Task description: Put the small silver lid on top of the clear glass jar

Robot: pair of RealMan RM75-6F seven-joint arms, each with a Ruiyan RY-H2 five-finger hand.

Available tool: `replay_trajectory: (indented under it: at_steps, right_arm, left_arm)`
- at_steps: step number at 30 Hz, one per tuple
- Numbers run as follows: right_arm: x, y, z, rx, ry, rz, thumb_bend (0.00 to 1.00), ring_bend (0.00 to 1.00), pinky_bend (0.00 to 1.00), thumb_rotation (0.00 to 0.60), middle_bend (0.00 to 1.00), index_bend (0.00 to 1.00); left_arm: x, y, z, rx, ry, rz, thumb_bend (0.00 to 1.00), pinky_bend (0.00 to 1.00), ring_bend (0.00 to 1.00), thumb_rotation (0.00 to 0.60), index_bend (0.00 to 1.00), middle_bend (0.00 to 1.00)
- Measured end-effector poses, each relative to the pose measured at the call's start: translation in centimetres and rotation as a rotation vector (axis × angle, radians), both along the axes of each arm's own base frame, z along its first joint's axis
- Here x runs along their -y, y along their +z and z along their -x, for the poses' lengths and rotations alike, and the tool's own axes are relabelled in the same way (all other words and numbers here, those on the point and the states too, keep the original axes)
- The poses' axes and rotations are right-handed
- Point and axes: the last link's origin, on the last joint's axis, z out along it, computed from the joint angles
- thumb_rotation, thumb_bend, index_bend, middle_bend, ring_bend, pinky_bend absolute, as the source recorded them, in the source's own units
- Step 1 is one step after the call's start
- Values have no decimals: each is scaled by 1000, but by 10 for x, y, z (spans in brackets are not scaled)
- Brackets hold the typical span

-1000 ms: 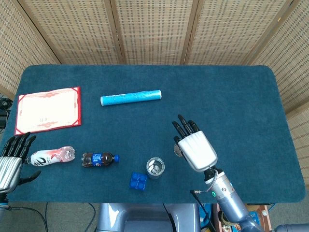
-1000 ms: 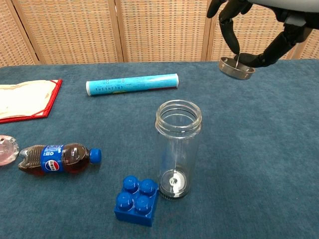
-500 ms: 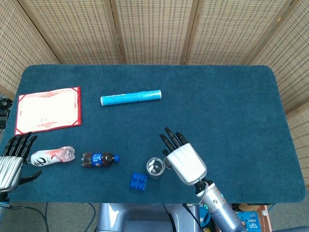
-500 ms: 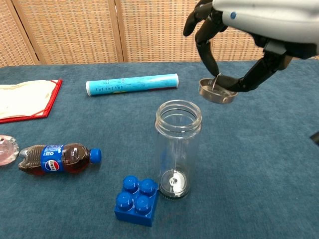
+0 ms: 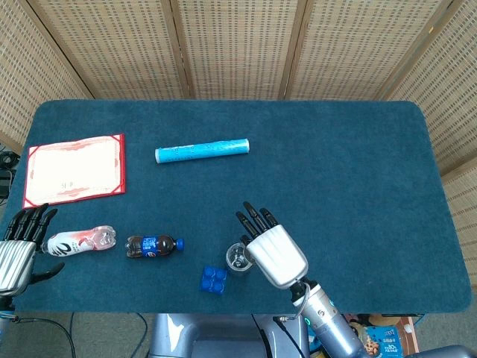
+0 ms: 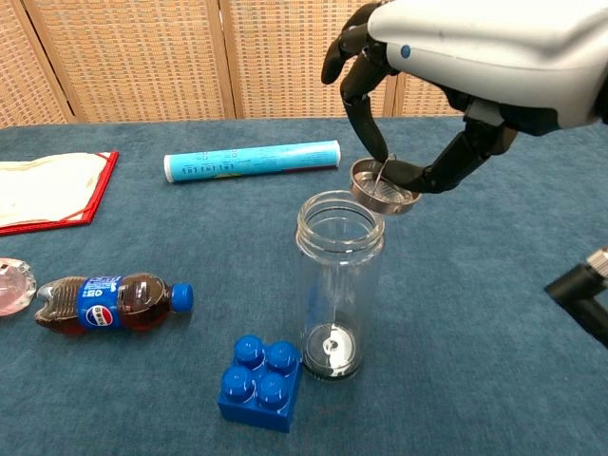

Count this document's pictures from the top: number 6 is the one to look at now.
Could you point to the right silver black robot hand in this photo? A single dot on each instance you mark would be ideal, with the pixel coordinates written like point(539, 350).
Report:
point(475, 47)

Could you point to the metal strainer lid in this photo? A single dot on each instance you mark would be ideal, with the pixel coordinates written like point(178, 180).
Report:
point(380, 197)

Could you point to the cyan cylindrical tube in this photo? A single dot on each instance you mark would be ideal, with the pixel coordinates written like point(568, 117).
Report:
point(252, 160)

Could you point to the clear plastic jar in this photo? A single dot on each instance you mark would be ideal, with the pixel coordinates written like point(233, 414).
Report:
point(339, 275)

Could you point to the blue table cloth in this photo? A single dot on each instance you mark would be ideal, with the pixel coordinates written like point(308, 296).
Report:
point(451, 356)

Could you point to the woven wooden folding screen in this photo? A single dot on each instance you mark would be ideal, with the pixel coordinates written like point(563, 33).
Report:
point(142, 57)

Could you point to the blue plastic building brick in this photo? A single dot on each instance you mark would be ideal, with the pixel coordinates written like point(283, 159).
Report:
point(259, 394)

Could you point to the red certificate folder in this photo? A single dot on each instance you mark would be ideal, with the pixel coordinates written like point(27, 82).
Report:
point(43, 190)

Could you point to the small Pepsi cola bottle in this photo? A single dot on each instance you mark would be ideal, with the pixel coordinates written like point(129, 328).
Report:
point(100, 306)

